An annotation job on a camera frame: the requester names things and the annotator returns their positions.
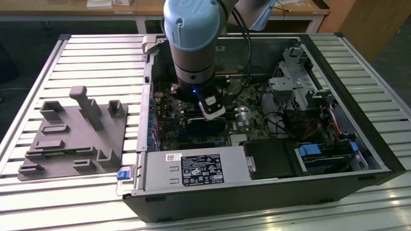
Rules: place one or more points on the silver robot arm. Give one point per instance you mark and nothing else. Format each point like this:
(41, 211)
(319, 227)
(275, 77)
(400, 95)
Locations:
(192, 36)

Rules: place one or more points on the black graphics card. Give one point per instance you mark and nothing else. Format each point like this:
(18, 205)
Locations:
(195, 126)

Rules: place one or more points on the green motherboard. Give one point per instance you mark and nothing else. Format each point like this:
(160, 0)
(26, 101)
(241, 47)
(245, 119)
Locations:
(247, 125)

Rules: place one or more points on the silver chipset heatsink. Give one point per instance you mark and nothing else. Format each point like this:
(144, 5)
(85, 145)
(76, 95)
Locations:
(239, 139)

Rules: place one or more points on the silver power supply unit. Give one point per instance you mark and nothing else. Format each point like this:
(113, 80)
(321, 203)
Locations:
(160, 168)

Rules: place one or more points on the grey metal drive cage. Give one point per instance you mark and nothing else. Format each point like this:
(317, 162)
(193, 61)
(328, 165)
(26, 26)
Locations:
(301, 96)

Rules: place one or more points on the black plastic shroud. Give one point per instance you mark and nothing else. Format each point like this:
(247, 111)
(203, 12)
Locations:
(269, 158)

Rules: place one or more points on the grey plastic parts rack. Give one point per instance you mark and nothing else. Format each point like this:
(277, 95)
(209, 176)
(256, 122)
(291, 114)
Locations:
(73, 134)

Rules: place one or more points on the blue case latch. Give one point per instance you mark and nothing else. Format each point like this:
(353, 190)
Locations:
(123, 175)

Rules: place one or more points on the white cardboard box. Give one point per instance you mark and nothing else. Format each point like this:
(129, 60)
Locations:
(99, 4)

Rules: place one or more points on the hard disk in blue carrier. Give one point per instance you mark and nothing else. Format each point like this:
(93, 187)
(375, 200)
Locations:
(309, 151)

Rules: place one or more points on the black open PC case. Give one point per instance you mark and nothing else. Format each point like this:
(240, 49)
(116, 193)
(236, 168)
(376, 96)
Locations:
(224, 204)

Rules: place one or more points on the wooden desk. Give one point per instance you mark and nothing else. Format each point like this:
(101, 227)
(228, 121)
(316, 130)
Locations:
(48, 10)

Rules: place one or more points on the wooden cabinet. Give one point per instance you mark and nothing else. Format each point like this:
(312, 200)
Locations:
(368, 24)

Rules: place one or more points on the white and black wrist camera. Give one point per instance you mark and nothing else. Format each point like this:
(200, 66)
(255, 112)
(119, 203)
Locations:
(211, 108)

